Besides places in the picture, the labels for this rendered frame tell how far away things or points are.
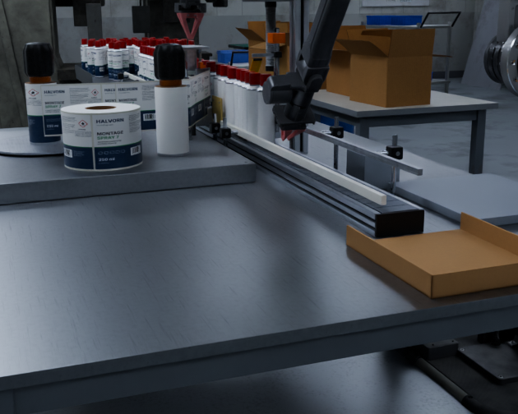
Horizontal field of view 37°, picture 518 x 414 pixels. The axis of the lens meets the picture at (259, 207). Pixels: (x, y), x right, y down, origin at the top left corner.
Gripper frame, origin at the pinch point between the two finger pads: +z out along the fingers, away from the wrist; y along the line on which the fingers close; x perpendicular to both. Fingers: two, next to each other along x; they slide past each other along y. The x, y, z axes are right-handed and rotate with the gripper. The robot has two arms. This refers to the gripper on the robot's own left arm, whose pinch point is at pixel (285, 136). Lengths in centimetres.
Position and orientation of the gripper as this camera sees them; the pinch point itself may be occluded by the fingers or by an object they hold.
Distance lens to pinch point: 205.5
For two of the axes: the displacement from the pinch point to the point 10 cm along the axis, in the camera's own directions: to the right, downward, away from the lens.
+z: -2.2, 6.0, 7.7
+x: 2.8, 8.0, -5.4
